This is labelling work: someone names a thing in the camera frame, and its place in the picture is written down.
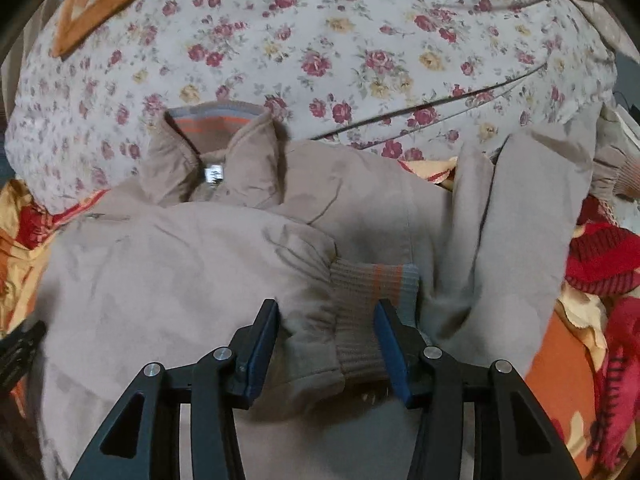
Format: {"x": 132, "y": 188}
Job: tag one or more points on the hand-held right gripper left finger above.
{"x": 262, "y": 355}

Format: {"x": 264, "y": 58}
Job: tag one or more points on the orange red printed blanket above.
{"x": 560, "y": 375}

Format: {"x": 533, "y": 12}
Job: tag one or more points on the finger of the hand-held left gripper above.
{"x": 20, "y": 355}

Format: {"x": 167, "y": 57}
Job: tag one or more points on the red knitted cloth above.
{"x": 600, "y": 260}

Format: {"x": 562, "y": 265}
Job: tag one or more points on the floral quilt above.
{"x": 300, "y": 35}

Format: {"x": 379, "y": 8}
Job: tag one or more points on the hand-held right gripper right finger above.
{"x": 392, "y": 355}

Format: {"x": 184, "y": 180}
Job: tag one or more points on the beige jacket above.
{"x": 175, "y": 260}

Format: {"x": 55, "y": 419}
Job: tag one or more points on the orange patterned cloth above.
{"x": 85, "y": 15}

